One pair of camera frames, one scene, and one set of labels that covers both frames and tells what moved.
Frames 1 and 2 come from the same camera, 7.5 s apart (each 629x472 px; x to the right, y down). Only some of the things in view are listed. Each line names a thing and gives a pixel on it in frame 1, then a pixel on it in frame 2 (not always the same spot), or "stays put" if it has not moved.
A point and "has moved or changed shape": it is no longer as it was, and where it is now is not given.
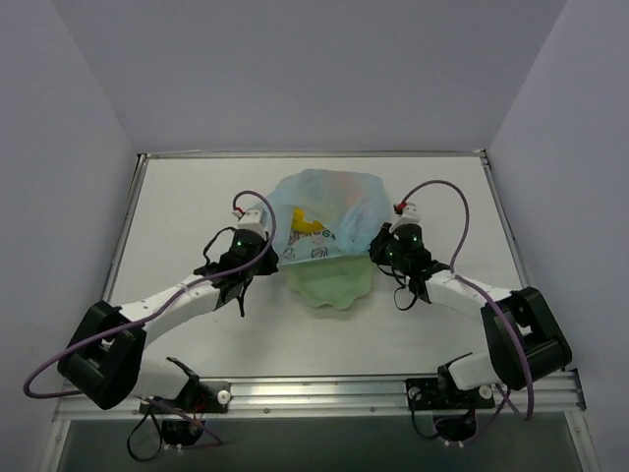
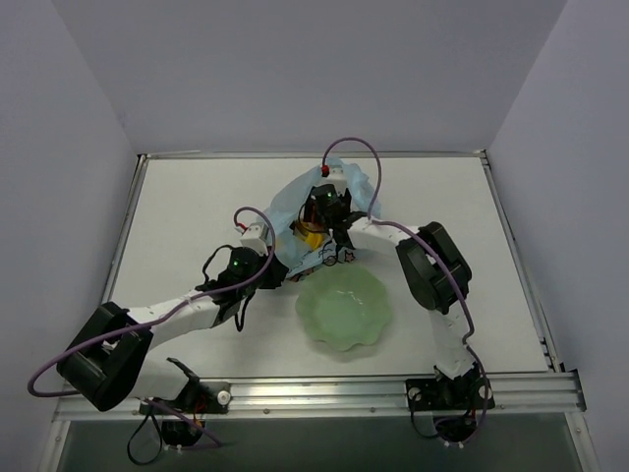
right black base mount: x=439 y=393 stays put
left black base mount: x=199 y=397 stays put
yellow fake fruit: x=301 y=225 has moved or changed shape
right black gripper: x=378 y=249 -> x=341 y=237
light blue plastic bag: x=323 y=213 has moved or changed shape
